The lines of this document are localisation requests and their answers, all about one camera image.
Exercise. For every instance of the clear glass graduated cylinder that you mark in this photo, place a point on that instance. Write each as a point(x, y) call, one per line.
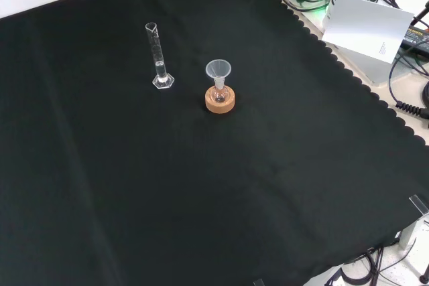
point(161, 71)

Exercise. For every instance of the small round-bottom glass flask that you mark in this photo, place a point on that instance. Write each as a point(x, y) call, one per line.
point(220, 95)

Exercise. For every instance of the black scalloped bench cloth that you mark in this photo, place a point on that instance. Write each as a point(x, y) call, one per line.
point(201, 172)

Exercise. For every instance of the clear plastic funnel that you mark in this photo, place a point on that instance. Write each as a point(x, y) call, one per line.
point(217, 68)

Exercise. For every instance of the clear cloth clip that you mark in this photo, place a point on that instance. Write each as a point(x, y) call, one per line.
point(419, 204)
point(259, 282)

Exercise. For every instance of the pale board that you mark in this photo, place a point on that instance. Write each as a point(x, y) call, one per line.
point(365, 28)

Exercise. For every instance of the black tripod foot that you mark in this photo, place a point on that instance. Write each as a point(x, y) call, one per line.
point(425, 93)

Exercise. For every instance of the black power adapter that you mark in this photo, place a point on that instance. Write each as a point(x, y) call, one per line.
point(417, 39)

